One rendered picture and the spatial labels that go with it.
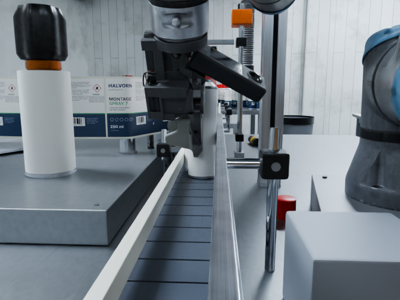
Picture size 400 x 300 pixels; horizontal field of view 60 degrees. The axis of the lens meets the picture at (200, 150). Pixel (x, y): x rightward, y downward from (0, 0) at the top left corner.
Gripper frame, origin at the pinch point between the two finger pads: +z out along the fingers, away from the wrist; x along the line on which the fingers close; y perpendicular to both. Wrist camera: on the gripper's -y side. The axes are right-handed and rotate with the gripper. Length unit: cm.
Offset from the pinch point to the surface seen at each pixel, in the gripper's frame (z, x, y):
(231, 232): -22.6, 33.9, -3.8
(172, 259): -8.9, 26.8, 1.0
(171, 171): -1.9, 7.3, 3.8
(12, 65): 134, -304, 227
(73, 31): 156, -465, 217
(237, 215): 7.8, 7.5, -6.4
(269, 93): -0.7, -17.4, -13.3
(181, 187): 2.8, 6.1, 2.7
